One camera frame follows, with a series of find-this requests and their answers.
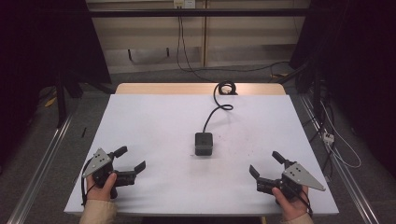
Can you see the aluminium floor rail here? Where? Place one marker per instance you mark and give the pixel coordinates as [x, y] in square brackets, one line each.
[37, 174]
[348, 183]

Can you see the black power adapter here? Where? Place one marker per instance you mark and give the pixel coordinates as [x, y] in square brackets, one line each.
[204, 144]

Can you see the black crossbar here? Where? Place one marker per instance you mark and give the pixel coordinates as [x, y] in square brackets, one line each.
[199, 12]

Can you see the yellow floor tape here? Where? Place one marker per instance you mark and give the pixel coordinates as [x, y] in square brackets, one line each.
[50, 101]

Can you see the person's right hand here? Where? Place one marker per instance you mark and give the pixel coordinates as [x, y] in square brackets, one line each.
[291, 207]

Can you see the person's left hand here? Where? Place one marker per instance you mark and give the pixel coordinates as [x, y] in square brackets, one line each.
[101, 190]

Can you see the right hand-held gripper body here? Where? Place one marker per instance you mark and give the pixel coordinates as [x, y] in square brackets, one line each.
[301, 178]

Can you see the white table board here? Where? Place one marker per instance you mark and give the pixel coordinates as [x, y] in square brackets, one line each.
[162, 130]

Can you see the small black floor piece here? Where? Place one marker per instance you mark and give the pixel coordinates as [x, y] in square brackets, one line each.
[84, 132]

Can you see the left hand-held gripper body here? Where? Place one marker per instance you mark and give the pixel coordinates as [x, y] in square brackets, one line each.
[97, 162]

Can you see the white wall socket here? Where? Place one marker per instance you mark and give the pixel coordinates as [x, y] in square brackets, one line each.
[184, 3]

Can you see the black metal stand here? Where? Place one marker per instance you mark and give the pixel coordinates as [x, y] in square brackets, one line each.
[61, 99]

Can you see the wooden table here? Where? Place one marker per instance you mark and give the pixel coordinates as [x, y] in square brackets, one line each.
[168, 88]

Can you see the black curtain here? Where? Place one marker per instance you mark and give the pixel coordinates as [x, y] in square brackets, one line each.
[37, 46]
[358, 62]

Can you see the white power strip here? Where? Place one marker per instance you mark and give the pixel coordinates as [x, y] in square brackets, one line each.
[328, 137]

